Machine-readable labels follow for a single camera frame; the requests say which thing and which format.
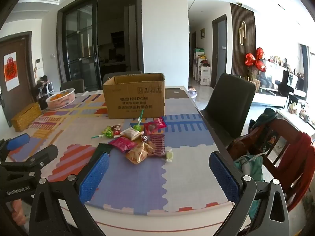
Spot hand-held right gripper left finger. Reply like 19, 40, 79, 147
29, 152, 110, 236

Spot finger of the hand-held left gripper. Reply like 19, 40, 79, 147
25, 145, 59, 175
0, 133, 30, 161

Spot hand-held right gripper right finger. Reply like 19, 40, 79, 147
209, 151, 290, 236

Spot white snack packet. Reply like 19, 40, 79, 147
120, 127, 144, 141

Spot maroon striped snack packet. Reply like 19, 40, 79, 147
149, 134, 166, 157

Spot brown cardboard box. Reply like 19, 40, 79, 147
103, 73, 166, 120

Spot person's left hand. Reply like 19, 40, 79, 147
12, 199, 27, 227

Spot yellow woven box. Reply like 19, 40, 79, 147
10, 102, 42, 132

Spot teal bag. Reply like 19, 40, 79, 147
234, 154, 264, 222

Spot dark green packet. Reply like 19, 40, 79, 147
96, 143, 114, 156

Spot magenta snack packet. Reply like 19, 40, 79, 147
108, 136, 138, 153

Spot green wrapped lollipop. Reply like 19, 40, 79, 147
92, 131, 114, 139

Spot orange brown snack packet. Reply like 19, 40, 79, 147
126, 141, 157, 165

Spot pink plastic basket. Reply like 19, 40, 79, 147
46, 88, 75, 111

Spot white green wrapped candy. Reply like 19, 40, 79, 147
164, 149, 175, 163

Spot green lollipop with teal stick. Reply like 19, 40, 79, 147
133, 116, 144, 131

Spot red door poster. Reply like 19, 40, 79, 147
3, 52, 17, 91

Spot dark green cloth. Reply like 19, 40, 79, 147
248, 108, 277, 131

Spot wooden chair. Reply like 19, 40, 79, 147
226, 117, 315, 213

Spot brown entrance door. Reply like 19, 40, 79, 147
0, 31, 33, 128

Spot red pink snack packet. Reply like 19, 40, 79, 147
143, 117, 168, 136

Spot white shelf unit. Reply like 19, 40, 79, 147
193, 48, 211, 86

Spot black framed glass door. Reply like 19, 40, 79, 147
57, 0, 104, 91

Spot black upright piano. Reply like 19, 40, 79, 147
273, 70, 299, 96

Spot red heart balloons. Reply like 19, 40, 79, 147
244, 47, 266, 72

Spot grey room door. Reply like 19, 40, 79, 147
212, 14, 228, 88

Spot gold wall ornament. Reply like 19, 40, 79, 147
239, 22, 247, 46

